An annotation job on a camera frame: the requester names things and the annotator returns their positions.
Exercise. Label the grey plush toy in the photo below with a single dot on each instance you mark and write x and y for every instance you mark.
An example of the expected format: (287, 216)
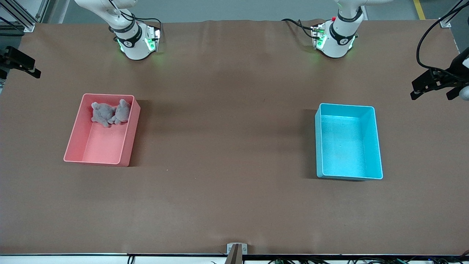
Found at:
(122, 112)
(100, 113)

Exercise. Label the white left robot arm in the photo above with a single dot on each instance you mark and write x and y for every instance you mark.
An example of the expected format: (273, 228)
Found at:
(339, 44)

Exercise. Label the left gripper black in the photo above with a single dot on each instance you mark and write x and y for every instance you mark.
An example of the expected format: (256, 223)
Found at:
(455, 68)

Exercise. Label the pink plastic box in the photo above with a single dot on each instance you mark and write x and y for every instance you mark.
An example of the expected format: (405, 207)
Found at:
(106, 146)

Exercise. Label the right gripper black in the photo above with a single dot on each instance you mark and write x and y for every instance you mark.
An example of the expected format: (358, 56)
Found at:
(8, 56)

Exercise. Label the blue plastic box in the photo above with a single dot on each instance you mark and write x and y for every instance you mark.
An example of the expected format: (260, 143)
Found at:
(348, 146)

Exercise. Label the brown camera pole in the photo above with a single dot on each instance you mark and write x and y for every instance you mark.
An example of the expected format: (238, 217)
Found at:
(234, 256)

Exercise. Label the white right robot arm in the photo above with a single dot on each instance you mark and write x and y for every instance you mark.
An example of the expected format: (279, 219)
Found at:
(135, 47)

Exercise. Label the brown table cover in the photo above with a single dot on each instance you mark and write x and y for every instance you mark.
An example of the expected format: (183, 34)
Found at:
(234, 91)

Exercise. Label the metal edge bracket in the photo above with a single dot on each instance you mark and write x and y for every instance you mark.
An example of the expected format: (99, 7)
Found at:
(244, 249)

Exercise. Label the aluminium frame post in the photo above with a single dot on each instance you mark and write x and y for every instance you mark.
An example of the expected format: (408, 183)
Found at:
(29, 26)
(445, 23)

